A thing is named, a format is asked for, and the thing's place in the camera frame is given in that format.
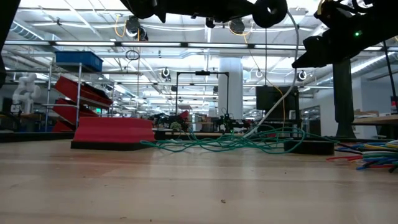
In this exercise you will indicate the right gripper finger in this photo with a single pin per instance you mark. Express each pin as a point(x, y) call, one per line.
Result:
point(314, 53)

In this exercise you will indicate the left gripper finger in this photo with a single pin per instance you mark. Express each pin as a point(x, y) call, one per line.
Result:
point(251, 6)

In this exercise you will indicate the black background robot arm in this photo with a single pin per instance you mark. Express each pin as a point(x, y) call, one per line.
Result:
point(230, 123)
point(161, 119)

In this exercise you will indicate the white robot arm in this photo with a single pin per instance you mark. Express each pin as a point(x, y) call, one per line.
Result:
point(26, 90)

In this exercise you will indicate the thin black slanted pole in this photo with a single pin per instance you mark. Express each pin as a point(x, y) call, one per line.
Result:
point(392, 77)

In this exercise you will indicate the black monitor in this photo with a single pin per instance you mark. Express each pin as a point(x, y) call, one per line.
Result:
point(270, 99)

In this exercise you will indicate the wooden table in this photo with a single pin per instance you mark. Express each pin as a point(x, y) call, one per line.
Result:
point(376, 120)

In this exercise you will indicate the white building column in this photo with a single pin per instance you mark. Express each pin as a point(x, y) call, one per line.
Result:
point(230, 93)

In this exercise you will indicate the black tape roll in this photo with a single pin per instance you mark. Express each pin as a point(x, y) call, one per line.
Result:
point(311, 149)

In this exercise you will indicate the blue plastic bin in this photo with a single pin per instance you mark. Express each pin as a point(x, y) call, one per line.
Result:
point(79, 60)

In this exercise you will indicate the metal rack with red bins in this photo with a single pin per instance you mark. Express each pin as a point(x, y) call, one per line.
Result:
point(81, 93)

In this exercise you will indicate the red and black box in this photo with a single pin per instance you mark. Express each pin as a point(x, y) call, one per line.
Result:
point(113, 132)

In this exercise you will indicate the black gantry frame with camera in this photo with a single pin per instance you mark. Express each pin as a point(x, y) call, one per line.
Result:
point(202, 73)

